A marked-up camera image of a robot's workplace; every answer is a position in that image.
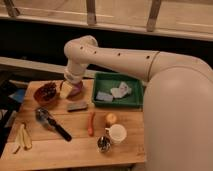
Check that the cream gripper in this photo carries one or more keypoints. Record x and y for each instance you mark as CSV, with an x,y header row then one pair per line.
x,y
72,75

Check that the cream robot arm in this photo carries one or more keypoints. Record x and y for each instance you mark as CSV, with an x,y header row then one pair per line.
x,y
177,105

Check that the purple bowl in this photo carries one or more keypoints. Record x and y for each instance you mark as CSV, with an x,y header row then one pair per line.
x,y
76,88

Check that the brown bowl with contents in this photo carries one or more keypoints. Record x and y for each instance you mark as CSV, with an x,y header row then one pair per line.
x,y
45,94

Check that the orange carrot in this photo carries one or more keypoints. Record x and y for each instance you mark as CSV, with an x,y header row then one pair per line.
x,y
90,124

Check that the green plastic tray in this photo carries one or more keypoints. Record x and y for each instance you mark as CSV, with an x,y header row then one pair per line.
x,y
103,82

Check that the light blue sponge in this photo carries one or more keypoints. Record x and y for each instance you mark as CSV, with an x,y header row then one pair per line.
x,y
102,96

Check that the blue object at left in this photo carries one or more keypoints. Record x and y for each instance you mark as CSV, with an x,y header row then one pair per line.
x,y
19,95

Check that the white crumpled cloth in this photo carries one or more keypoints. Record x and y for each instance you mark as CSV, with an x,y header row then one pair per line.
x,y
121,91

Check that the small yellow orange fruit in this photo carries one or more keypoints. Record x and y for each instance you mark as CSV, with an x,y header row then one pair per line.
x,y
110,119

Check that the white mug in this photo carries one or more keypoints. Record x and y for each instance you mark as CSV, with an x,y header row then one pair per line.
x,y
117,133

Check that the ice cream scoop black handle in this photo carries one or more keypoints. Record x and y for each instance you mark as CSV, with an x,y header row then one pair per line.
x,y
44,117

